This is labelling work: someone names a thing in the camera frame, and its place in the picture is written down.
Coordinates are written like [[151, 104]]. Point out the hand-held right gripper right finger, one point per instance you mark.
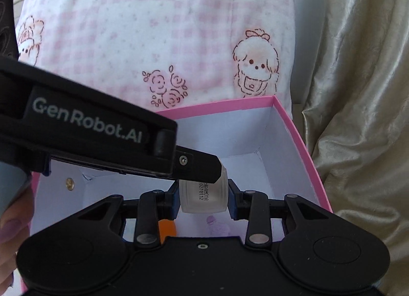
[[232, 200]]

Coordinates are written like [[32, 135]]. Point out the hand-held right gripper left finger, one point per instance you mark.
[[174, 200]]

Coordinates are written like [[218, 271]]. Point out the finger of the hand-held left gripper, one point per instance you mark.
[[198, 163]]

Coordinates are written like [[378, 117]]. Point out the frosted white jar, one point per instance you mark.
[[204, 201]]

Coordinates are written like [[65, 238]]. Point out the pink cardboard box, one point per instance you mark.
[[287, 155]]

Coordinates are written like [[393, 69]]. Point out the person's left hand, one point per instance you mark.
[[16, 225]]

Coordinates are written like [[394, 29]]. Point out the purple plush toy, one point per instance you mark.
[[218, 227]]

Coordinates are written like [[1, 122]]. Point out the small orange object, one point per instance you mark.
[[166, 230]]

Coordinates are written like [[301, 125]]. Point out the pink checked printed pillow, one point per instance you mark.
[[159, 27]]

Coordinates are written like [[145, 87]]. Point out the beige satin cloth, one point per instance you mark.
[[358, 91]]

